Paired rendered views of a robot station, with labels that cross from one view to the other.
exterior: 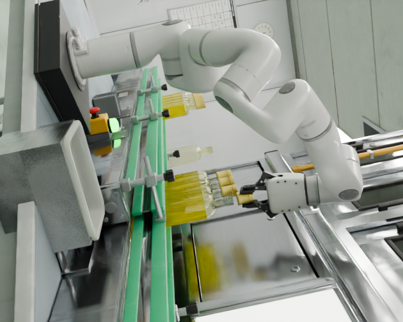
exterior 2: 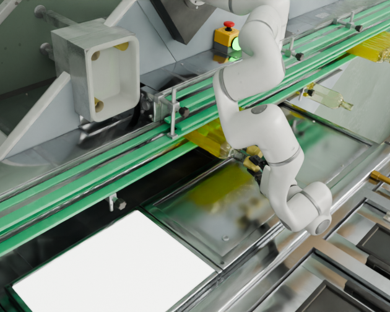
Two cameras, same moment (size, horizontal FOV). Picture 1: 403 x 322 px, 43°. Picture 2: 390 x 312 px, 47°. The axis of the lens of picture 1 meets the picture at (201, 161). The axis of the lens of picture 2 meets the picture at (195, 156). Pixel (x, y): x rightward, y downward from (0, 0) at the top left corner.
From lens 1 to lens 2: 0.80 m
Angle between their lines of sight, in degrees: 40
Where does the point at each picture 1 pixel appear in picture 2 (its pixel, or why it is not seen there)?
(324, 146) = (275, 174)
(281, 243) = (252, 215)
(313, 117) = (265, 146)
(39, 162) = (74, 54)
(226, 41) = (246, 38)
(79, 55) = not seen: outside the picture
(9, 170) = (62, 48)
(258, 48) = (258, 60)
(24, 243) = (46, 96)
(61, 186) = (82, 77)
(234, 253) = (221, 194)
